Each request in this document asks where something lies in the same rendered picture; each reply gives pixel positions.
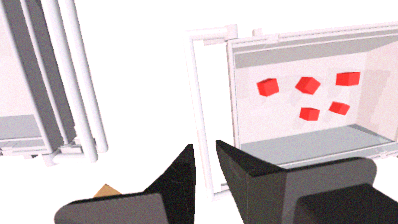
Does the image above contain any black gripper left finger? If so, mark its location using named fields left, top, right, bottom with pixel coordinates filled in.
left=53, top=144, right=196, bottom=224

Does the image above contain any small red block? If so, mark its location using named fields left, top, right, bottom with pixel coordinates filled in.
left=336, top=72, right=360, bottom=86
left=295, top=77, right=320, bottom=94
left=299, top=107, right=320, bottom=121
left=329, top=101, right=349, bottom=115
left=257, top=78, right=279, bottom=96

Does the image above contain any orange box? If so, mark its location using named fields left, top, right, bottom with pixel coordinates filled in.
left=92, top=183, right=122, bottom=198

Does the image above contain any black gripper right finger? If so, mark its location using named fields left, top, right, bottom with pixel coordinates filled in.
left=215, top=140, right=378, bottom=224

